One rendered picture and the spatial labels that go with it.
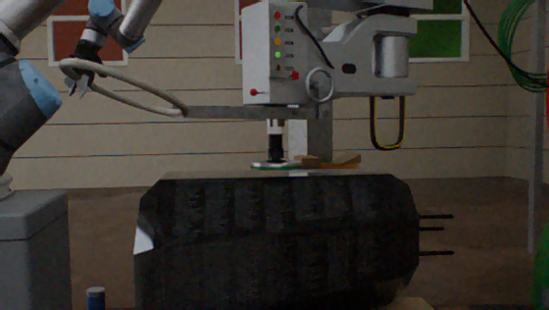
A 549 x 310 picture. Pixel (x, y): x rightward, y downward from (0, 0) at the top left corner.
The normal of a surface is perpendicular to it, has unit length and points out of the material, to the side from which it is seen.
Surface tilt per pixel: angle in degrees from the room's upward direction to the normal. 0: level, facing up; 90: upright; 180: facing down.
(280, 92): 90
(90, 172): 90
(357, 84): 90
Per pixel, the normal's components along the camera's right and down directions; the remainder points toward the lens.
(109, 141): 0.08, 0.07
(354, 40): 0.49, 0.05
